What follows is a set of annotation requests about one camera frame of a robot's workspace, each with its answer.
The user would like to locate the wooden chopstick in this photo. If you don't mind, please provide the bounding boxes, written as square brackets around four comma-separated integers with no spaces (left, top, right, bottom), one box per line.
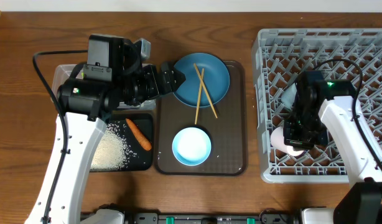
[194,64,204,125]
[198,76,218,118]

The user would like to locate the pink cup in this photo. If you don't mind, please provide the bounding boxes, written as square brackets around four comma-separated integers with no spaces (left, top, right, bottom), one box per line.
[270,126,304,157]

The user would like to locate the dark blue plate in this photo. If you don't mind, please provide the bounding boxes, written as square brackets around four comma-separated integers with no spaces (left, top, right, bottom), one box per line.
[174,53,230,107]

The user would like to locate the light blue cup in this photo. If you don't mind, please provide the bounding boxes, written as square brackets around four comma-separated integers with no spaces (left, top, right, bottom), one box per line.
[281,83,297,110]

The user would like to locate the orange carrot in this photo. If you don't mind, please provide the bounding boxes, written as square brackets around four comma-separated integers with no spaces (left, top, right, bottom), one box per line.
[126,118,152,151]

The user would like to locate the light blue bowl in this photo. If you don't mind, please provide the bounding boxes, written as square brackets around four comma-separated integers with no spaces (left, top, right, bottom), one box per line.
[172,127,212,166]

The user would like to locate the pile of white rice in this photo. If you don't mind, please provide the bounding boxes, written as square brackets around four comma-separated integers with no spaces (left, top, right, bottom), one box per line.
[91,121,138,172]

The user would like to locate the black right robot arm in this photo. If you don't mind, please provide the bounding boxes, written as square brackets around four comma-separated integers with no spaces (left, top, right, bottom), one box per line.
[271,80,382,223]

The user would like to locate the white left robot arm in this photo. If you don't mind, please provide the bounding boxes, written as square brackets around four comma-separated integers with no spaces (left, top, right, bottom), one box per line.
[25,112,125,223]

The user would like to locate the grey dishwasher rack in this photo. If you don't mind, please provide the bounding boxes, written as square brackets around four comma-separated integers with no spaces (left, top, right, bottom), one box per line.
[251,29,382,184]

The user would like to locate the brown serving tray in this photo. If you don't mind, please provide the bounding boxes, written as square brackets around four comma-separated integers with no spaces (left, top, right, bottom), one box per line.
[154,60,248,176]

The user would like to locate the black tray bin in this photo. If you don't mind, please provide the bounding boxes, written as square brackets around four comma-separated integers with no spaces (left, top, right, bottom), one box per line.
[108,113,154,171]

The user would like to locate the clear plastic bin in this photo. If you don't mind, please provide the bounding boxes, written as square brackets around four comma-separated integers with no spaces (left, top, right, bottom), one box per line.
[52,64,156,110]

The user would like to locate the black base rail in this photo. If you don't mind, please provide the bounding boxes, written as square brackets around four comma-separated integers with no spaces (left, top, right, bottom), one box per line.
[80,203,335,224]

